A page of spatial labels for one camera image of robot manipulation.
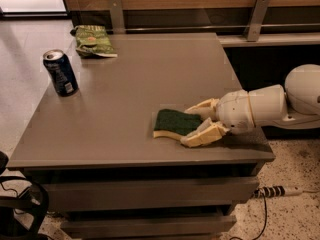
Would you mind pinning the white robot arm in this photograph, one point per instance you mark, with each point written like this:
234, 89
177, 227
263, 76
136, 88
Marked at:
294, 105

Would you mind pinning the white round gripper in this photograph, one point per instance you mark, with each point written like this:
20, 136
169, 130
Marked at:
234, 110

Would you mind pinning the green and yellow sponge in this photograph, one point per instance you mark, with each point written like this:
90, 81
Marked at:
175, 124

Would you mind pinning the horizontal metal rail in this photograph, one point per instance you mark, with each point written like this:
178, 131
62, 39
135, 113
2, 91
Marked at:
231, 28

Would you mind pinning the grey drawer cabinet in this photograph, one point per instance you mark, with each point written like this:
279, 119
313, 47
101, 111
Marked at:
103, 133

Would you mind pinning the black office chair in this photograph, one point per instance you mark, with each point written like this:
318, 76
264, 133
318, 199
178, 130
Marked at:
33, 200

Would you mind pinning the grey drawer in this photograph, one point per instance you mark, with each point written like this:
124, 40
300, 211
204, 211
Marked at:
155, 227
122, 195

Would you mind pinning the white power strip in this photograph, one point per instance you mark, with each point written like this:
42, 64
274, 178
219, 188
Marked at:
276, 191

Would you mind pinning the upper grey drawer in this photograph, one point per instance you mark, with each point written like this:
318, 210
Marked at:
122, 195

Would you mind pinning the metal bracket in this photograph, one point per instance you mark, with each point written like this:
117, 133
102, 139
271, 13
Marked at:
117, 16
254, 25

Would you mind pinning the right metal bracket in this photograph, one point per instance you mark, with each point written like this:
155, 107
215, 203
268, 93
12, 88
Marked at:
254, 25

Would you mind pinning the lower grey drawer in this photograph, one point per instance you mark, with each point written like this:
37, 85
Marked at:
155, 227

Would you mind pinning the blue soda can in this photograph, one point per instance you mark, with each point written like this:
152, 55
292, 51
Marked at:
59, 68

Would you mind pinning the left metal bracket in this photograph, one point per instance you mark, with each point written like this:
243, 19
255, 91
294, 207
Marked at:
117, 16

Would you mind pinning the green jalapeno chip bag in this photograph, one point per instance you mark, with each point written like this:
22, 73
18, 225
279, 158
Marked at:
93, 40

